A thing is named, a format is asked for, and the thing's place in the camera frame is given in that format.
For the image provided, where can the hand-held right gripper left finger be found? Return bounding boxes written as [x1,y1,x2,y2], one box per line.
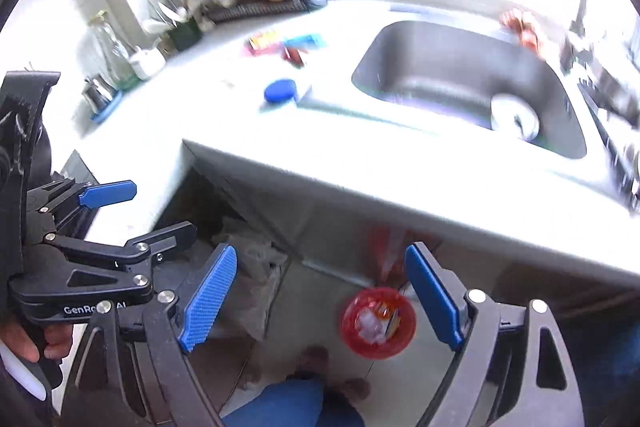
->
[60,244,239,427]

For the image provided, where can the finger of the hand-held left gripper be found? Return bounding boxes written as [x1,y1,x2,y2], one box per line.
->
[42,221,199,276]
[27,179,139,229]

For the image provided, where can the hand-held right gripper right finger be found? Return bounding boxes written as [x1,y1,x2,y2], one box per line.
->
[404,242,586,427]

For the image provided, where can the red plastic basket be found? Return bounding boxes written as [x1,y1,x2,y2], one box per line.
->
[340,287,418,361]

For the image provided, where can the person's left hand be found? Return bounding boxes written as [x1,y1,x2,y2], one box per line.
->
[0,314,74,364]

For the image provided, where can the grey plastic bag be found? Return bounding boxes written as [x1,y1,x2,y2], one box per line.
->
[200,214,292,343]

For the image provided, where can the blue tray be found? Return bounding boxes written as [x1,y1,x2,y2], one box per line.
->
[90,92,124,124]

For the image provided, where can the steel cup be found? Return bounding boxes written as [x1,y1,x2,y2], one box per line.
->
[81,74,120,112]

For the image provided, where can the brown slipper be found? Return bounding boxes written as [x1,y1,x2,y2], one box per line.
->
[340,377,371,401]
[295,346,331,381]

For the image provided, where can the white ceramic jar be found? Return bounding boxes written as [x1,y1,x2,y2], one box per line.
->
[131,48,167,81]

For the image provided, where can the person's jeans leg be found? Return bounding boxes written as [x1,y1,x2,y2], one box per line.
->
[565,322,640,427]
[220,377,367,427]

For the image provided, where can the clear glass bottle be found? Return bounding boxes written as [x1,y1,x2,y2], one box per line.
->
[90,9,139,90]

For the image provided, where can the green cutlery holder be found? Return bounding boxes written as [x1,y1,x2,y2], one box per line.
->
[167,14,204,50]

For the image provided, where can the bunch of metal cutlery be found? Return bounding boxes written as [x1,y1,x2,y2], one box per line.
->
[142,0,203,32]

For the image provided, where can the white bowl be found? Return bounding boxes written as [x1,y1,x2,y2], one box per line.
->
[490,93,542,142]

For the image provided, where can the orange yellow packet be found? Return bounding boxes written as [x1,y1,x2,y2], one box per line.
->
[248,31,282,56]

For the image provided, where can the stainless steel sink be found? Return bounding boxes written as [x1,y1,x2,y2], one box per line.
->
[350,21,589,160]

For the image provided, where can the blue packet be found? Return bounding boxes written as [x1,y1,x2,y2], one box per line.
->
[281,33,327,52]

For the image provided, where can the steel gas stove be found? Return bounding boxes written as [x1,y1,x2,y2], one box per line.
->
[575,57,640,214]

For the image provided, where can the red checked rag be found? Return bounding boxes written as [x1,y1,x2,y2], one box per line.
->
[500,7,547,54]

